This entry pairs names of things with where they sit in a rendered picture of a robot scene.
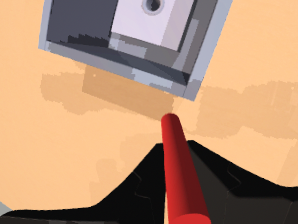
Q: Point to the red peg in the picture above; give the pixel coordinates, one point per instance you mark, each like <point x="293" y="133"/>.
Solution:
<point x="184" y="198"/>

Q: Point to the white square plate with hole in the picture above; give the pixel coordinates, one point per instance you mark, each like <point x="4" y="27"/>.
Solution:
<point x="157" y="22"/>

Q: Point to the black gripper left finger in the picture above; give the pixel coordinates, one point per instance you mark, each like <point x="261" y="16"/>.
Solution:
<point x="139" y="199"/>

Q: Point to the dark grey open box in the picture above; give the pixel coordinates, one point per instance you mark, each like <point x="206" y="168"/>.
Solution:
<point x="80" y="30"/>

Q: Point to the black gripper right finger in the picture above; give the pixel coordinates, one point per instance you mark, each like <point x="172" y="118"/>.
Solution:
<point x="236" y="196"/>

